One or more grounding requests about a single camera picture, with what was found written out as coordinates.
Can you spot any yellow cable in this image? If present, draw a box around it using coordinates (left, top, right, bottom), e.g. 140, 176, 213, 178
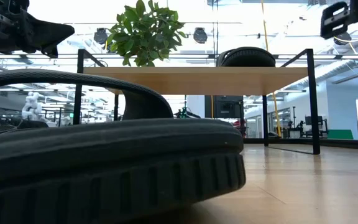
260, 0, 282, 138

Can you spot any white robot figure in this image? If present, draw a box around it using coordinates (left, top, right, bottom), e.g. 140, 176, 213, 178
21, 91, 43, 121

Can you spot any green panel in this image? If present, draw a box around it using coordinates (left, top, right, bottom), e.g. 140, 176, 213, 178
327, 129, 354, 140

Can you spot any black rubber slide sandal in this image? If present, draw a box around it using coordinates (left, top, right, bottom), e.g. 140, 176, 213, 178
0, 68, 247, 224
216, 46, 277, 68

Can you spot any black keyboard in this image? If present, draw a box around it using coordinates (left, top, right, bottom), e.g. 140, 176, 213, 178
205, 95, 245, 121

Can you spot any round black ceiling lamp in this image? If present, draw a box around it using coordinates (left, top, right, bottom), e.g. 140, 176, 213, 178
193, 27, 208, 44
93, 27, 109, 45
334, 32, 352, 46

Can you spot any green plant in black pot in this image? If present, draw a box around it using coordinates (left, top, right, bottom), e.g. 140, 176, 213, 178
105, 0, 188, 68

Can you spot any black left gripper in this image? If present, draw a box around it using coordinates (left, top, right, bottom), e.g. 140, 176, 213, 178
0, 0, 75, 59

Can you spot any wooden shelf black metal frame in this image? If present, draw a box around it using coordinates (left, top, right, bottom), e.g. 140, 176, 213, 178
73, 48, 321, 156

